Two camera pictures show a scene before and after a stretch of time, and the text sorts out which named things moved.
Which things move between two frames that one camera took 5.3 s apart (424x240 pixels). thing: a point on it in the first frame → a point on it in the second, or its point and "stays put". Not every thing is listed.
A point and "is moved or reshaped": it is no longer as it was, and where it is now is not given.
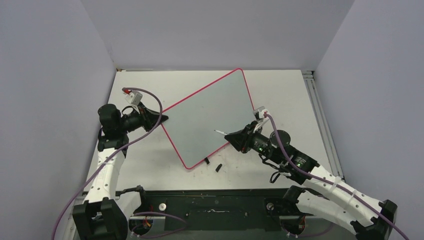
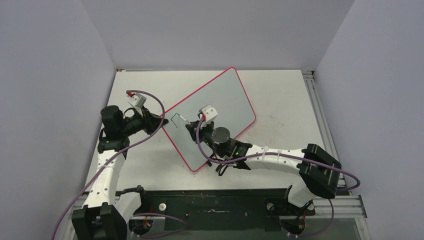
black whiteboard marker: [223, 133] is moved or reshaped
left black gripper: [151, 118] stays put
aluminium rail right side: [309, 78] stays put
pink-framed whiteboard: [225, 105] stays put
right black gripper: [241, 140] → [193, 127]
